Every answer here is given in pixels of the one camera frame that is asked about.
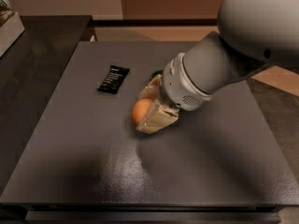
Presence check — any white box at left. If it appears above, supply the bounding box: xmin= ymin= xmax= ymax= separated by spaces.
xmin=0 ymin=13 xmax=25 ymax=57

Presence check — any dark side table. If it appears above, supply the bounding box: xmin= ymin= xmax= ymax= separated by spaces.
xmin=0 ymin=15 xmax=92 ymax=193

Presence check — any green and yellow sponge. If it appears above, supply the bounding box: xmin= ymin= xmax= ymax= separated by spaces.
xmin=150 ymin=70 xmax=164 ymax=79

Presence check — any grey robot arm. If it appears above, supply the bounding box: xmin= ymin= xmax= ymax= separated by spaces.
xmin=135 ymin=0 xmax=299 ymax=134

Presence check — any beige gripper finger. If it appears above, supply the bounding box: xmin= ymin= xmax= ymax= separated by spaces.
xmin=136 ymin=99 xmax=179 ymax=134
xmin=139 ymin=75 xmax=162 ymax=100

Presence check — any orange fruit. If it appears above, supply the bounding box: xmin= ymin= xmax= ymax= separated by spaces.
xmin=131 ymin=98 xmax=153 ymax=126

